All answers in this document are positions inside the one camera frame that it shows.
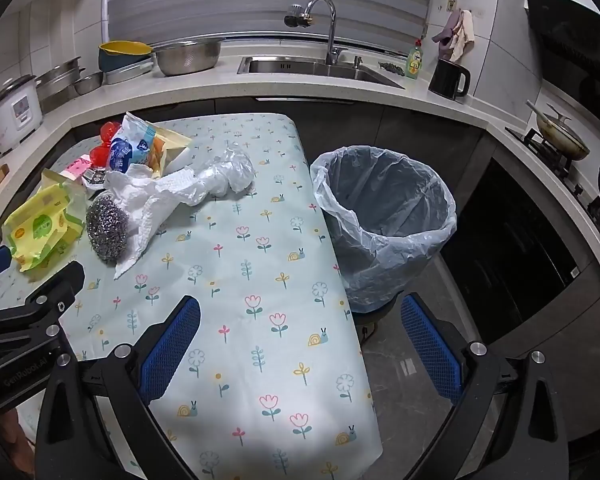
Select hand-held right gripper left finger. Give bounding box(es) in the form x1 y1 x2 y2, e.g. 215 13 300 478
35 295 201 480

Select purple hanging cloth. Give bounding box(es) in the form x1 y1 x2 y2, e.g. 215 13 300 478
432 10 461 61

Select black built-in oven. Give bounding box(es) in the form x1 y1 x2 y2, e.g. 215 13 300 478
440 157 597 347

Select wok with glass lid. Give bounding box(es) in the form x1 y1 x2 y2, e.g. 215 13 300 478
525 99 591 161

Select black electric kettle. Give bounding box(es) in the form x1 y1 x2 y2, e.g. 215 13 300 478
428 58 472 100

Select white paper towel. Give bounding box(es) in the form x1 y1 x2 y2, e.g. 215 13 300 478
102 162 202 281

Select clear plastic bag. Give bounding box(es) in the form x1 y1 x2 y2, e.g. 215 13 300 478
180 147 258 207

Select stacked steel pots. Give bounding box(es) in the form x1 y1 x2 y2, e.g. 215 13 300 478
35 57 87 112

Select stainless steel sink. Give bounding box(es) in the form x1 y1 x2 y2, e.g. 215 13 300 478
237 55 406 90

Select large steel basin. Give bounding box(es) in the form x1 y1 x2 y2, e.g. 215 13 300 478
152 38 226 77

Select blue-white snack bag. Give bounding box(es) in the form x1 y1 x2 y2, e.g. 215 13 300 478
107 112 158 173

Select floral tablecloth table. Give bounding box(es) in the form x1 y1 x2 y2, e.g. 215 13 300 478
0 112 386 480

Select green dish soap bottle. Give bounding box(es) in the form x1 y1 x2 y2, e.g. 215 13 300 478
405 37 426 80

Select steel wool scrubber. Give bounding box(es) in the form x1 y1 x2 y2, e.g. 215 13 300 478
85 195 131 263

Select beige bag with orange print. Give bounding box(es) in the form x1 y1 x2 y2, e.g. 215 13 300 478
147 124 193 181

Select yellow-green wet wipes packet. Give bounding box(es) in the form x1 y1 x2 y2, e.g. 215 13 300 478
1 179 88 273

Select grey window blinds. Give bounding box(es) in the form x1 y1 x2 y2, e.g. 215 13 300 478
102 0 435 47

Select plastic-lined waste bin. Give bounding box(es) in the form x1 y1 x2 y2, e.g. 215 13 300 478
310 145 458 313

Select black gas stove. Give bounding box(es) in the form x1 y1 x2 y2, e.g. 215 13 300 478
505 127 600 253

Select chrome faucet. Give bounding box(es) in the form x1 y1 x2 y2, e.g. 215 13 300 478
283 0 349 66

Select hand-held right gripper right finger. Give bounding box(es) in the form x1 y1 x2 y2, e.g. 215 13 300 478
401 293 571 480

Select small pink box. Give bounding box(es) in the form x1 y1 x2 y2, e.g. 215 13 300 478
61 156 92 181

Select grey rectangular tray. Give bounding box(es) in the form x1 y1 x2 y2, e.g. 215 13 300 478
102 56 156 86

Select black range hood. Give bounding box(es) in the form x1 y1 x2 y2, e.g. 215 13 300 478
522 0 600 113

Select white rice cooker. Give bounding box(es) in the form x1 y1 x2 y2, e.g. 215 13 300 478
0 74 44 155

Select yellow and blue bowl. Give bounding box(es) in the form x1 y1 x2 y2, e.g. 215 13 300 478
98 40 154 74

